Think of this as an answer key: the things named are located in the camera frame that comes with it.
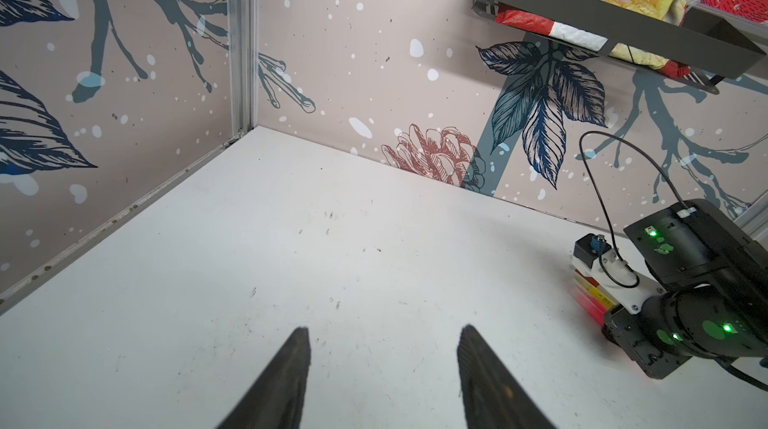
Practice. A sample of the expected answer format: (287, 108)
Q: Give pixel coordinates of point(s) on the black wire wall basket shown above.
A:
(707, 41)

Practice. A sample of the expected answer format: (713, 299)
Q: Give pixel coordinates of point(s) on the yellow highlighter pen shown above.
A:
(595, 292)

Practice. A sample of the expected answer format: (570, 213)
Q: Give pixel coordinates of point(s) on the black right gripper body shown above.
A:
(650, 338)

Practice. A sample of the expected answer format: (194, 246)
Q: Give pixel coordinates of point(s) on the white whiteboard marker pen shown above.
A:
(585, 278)

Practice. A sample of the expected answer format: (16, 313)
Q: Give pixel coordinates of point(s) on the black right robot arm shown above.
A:
(712, 299)

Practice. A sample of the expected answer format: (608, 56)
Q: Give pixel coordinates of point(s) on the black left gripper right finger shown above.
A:
(491, 396)

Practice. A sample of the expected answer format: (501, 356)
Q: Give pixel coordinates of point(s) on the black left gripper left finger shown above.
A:
(276, 399)

